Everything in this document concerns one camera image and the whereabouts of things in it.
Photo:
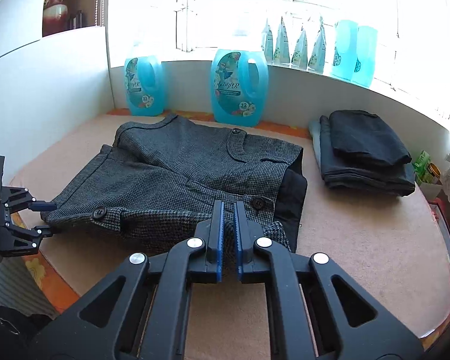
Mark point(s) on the blue jug on sill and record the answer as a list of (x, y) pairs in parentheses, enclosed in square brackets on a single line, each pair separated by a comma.
[(365, 56), (344, 61)]

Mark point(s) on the blue detergent jug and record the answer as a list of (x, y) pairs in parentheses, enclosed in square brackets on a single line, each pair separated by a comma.
[(239, 83), (144, 82)]

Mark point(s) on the far blue jug on sill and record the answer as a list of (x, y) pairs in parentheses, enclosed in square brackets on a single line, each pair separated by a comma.
[(365, 56)]

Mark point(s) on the dark grey folded garment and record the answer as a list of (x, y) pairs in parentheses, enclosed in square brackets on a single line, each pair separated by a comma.
[(338, 173)]

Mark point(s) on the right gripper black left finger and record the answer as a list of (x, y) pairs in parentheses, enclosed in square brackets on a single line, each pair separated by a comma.
[(140, 310)]

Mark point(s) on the detergent refill pouch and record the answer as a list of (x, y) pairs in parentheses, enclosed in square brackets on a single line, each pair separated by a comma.
[(316, 61), (267, 43), (299, 59), (281, 51)]

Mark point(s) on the light grey folded garment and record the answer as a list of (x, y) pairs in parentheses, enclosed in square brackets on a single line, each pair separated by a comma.
[(314, 129)]

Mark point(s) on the black folded garment top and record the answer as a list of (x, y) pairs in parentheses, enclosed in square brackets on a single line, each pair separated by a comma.
[(364, 138)]

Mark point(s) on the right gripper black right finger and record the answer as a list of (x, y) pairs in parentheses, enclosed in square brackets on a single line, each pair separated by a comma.
[(315, 309)]

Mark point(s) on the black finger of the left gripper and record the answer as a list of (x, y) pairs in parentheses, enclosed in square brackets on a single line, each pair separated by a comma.
[(16, 241), (14, 199)]

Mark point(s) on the green small box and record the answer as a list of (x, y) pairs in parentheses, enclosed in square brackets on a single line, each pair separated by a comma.
[(425, 170)]

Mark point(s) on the middle blue detergent jug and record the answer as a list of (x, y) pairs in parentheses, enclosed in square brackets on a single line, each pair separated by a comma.
[(239, 83)]

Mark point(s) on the grey tweed short pants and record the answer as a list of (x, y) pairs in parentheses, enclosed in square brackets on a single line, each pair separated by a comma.
[(156, 182)]

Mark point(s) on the left blue detergent jug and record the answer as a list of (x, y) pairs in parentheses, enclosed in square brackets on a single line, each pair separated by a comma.
[(144, 82)]

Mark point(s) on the dark red vase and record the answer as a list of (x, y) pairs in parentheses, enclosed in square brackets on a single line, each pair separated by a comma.
[(55, 16)]

